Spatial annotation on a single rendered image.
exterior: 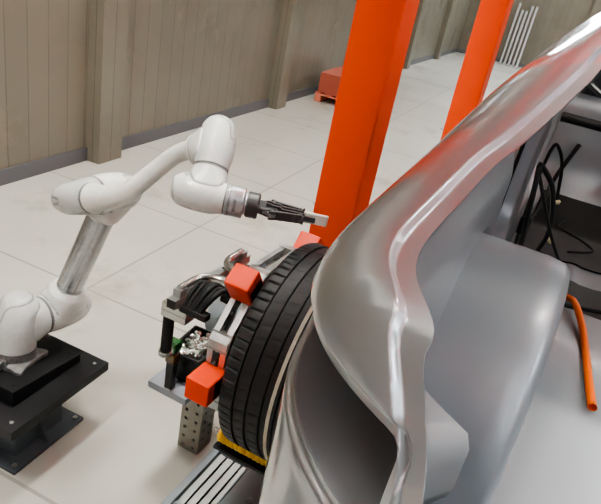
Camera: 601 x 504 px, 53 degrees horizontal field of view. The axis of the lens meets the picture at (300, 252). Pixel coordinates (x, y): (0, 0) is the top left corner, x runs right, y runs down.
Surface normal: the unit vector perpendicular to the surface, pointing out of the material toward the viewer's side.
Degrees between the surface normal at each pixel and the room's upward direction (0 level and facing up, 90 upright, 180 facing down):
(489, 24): 90
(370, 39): 90
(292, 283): 25
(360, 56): 90
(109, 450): 0
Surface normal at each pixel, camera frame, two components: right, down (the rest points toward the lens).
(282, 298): -0.11, -0.55
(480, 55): -0.45, 0.32
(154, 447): 0.18, -0.88
